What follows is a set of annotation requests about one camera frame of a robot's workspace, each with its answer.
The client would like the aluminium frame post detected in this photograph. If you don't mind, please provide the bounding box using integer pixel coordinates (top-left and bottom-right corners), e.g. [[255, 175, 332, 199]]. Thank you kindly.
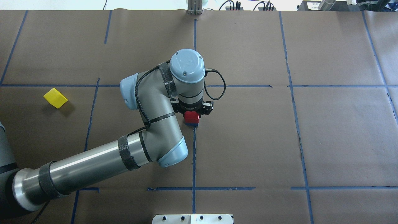
[[186, 0, 203, 15]]

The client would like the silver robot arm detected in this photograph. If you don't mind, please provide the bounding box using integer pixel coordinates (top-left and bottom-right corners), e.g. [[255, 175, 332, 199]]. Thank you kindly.
[[1, 49, 213, 219]]

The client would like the blue cube block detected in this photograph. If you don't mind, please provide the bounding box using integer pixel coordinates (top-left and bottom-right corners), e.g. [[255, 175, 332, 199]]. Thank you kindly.
[[185, 123, 199, 127]]

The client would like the black power strip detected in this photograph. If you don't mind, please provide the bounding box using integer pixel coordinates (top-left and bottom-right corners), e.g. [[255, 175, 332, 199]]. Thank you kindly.
[[218, 0, 277, 11]]

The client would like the silver metal cylinder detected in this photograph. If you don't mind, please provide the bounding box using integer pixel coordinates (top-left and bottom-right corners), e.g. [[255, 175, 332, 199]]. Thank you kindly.
[[318, 0, 336, 11]]

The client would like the black box under cylinder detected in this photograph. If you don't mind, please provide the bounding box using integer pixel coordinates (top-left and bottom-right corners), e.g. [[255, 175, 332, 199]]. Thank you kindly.
[[297, 0, 361, 12]]

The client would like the white camera pole with base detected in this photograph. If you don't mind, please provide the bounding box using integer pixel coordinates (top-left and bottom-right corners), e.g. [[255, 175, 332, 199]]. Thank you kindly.
[[152, 214, 234, 224]]

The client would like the yellow cube block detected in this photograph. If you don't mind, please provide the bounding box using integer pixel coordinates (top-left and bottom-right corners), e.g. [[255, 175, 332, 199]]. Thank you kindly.
[[44, 88, 68, 109]]

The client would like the red cube block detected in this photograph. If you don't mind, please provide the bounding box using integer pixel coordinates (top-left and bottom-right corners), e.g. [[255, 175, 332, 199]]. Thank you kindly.
[[183, 111, 200, 123]]

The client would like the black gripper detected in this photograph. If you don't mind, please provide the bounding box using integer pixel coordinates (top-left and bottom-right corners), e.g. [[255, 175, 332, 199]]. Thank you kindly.
[[172, 99, 214, 116]]

